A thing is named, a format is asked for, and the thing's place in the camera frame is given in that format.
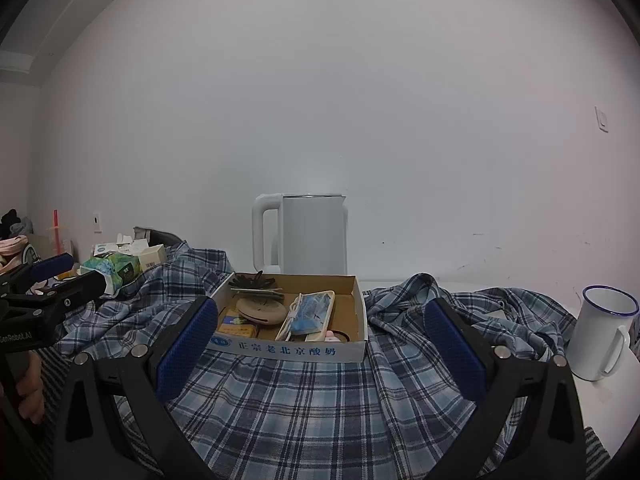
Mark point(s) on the grey striped cloth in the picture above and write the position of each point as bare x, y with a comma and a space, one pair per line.
52, 375

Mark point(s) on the white barcode box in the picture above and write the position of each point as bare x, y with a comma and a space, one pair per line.
152, 257

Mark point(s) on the beige phone case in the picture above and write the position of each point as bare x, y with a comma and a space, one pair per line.
329, 312

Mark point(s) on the dark cloth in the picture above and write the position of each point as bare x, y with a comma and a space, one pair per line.
12, 222

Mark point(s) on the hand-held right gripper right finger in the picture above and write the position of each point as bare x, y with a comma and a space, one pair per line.
455, 355

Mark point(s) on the plastic cup with red straw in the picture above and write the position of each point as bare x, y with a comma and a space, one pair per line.
59, 245

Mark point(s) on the blue plaid shirt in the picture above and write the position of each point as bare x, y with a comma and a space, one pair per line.
300, 400

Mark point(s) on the beige perforated oval case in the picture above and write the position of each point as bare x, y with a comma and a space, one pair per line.
260, 312

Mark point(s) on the white enamel mug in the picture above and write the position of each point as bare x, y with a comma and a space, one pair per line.
595, 340

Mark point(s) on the black hair claw clip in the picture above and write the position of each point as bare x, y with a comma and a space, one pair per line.
252, 282

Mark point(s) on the grey bag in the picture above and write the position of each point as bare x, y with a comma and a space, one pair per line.
160, 236

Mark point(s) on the white wall socket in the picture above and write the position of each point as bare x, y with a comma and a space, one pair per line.
96, 222

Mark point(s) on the blue plastic packet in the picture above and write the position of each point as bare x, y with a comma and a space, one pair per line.
310, 315

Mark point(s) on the person's left hand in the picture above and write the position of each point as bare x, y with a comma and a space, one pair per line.
32, 395

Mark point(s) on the yellow box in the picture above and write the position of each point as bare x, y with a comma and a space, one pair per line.
237, 327

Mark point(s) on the white electric kettle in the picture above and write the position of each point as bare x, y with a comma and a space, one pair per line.
312, 235

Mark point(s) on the small pink object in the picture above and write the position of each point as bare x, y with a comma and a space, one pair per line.
331, 336

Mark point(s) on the green tissue pack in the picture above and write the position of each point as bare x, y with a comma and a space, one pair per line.
117, 267

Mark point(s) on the white crumpled paper box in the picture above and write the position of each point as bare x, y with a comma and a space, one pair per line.
131, 242

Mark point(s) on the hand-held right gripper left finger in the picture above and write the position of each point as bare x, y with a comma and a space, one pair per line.
187, 352

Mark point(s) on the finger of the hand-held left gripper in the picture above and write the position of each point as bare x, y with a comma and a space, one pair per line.
50, 266
75, 290

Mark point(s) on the shallow cardboard box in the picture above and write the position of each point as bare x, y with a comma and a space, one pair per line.
290, 350

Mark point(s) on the white wall switch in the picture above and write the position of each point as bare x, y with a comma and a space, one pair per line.
602, 119

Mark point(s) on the pink cloth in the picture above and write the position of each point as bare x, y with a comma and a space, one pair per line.
12, 250

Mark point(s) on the white and blue box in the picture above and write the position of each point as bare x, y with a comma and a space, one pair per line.
102, 249

